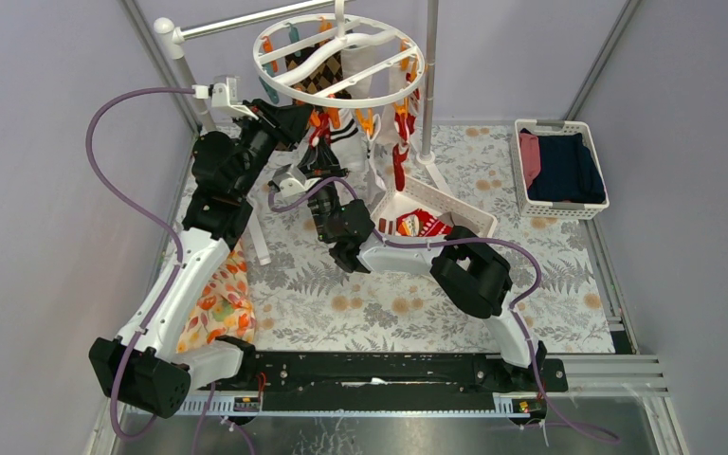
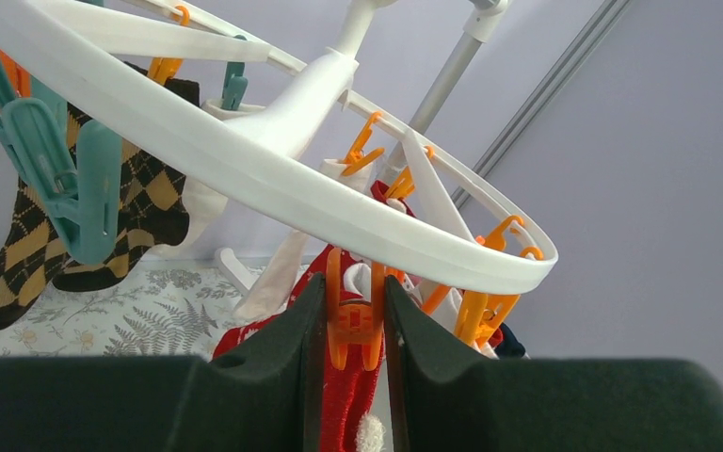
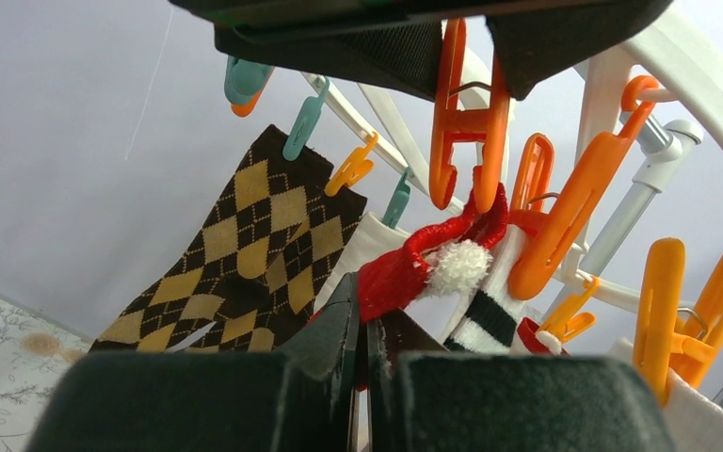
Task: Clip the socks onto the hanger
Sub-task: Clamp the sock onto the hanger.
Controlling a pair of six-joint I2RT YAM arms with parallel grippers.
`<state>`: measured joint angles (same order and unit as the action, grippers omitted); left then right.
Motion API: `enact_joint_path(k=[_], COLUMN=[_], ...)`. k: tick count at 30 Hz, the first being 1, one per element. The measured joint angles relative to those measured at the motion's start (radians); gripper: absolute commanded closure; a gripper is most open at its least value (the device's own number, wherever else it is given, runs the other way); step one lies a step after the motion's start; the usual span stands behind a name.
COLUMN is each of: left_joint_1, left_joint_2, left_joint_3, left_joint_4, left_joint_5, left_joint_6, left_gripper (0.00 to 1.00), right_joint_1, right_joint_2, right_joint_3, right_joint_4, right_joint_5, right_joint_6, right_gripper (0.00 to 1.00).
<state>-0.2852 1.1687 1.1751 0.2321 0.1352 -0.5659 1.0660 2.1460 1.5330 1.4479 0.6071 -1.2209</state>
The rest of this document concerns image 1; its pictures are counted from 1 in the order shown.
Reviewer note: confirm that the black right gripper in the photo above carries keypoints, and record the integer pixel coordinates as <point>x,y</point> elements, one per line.
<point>319,162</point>

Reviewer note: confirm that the brown argyle sock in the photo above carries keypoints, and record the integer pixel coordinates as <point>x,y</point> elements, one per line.
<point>325,75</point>

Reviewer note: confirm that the white round clip hanger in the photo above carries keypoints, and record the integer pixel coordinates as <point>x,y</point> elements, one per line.
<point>400,64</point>

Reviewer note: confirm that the teal clothes clip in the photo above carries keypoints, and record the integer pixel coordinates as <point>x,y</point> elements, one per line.
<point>272,94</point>

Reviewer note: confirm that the orange floral cloth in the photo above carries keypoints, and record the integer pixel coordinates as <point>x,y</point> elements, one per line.
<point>224,307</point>

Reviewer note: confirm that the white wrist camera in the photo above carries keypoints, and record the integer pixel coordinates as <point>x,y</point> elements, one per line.
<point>221,96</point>
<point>288,182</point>

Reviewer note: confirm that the dark navy folded cloth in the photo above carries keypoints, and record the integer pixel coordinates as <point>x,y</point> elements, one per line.
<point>568,172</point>

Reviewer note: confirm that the floral patterned table mat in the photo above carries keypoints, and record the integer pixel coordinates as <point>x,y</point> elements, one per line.
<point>304,302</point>

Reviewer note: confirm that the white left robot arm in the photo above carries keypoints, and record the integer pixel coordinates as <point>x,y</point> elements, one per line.
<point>141,366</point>

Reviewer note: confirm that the orange clothes clip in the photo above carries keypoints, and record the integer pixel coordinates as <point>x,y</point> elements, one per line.
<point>333,116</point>
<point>366,120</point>

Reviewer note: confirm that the small red hanging sock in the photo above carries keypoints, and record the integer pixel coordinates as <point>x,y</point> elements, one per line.
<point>399,155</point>

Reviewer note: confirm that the red white hanging sock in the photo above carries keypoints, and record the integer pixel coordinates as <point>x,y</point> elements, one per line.
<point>406,112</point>

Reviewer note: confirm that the white basket with dark clothes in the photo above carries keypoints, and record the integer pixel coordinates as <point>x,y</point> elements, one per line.
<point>534,208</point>

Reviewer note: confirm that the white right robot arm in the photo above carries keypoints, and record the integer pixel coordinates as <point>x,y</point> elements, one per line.
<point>473,275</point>

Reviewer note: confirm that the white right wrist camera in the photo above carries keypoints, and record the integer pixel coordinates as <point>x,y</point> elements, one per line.
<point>288,182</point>

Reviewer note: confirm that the white sock with black stripes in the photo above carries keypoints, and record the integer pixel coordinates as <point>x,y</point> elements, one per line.
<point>384,135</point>

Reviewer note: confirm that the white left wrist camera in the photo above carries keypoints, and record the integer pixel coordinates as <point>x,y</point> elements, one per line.
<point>221,96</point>

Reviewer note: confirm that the red dotted sock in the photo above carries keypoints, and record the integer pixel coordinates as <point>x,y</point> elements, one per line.
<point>320,122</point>

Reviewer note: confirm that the pink folded cloth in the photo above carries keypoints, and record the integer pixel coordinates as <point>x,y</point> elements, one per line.
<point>530,157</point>

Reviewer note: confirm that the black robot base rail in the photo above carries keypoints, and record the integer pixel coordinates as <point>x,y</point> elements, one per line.
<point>314,382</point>

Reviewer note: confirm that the white sock basket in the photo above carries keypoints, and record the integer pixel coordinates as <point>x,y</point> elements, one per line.
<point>417,195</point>

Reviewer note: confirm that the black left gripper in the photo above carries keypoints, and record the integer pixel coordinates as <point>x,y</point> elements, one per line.
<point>277,118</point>

